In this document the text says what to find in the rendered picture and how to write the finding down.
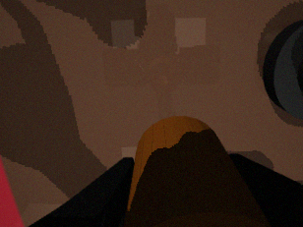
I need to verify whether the orange cylinder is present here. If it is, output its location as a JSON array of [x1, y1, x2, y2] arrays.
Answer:
[[123, 116, 272, 227]]

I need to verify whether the dark grey round pedestal with shaft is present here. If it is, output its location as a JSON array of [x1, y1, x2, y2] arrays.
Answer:
[[263, 19, 303, 120]]

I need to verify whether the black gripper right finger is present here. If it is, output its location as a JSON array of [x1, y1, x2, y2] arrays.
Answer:
[[228, 153, 303, 227]]

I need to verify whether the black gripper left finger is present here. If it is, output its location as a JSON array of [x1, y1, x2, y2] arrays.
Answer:
[[28, 157, 135, 227]]

